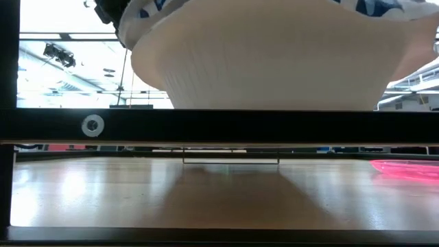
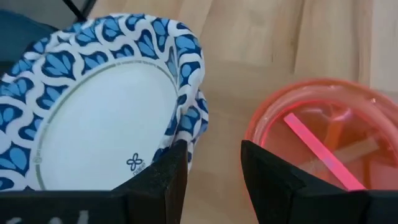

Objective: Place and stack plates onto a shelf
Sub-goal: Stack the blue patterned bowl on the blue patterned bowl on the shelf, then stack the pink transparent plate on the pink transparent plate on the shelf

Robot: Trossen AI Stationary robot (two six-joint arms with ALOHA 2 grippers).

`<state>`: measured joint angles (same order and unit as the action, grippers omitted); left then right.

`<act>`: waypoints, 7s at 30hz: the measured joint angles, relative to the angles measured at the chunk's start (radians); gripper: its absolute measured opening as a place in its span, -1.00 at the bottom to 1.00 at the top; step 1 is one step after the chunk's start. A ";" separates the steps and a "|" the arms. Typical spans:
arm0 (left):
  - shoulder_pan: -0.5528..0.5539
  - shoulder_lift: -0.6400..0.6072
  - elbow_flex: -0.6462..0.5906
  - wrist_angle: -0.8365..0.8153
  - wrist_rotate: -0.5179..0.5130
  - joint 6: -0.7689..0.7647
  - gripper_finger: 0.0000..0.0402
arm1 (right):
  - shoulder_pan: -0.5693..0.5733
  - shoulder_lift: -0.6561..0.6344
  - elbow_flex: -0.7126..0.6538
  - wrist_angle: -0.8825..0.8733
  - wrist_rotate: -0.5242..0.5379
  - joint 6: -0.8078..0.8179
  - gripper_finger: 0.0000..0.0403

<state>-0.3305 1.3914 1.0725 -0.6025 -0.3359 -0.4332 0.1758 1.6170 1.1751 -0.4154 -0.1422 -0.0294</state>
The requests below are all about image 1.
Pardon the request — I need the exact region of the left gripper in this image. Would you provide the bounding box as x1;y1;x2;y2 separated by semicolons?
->
93;0;133;48

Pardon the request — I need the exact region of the blue white paper plate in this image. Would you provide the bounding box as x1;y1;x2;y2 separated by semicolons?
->
118;0;439;111

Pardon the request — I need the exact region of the black ceiling-mounted light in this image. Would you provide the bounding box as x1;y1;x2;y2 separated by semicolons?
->
43;43;77;69

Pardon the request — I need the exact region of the red background object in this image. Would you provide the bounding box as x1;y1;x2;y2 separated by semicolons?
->
47;144;86;152

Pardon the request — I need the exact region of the pink plastic plate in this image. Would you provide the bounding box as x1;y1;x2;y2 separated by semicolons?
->
369;158;439;182

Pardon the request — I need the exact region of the thin dark hanging cable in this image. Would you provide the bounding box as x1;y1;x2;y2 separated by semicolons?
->
117;47;130;106

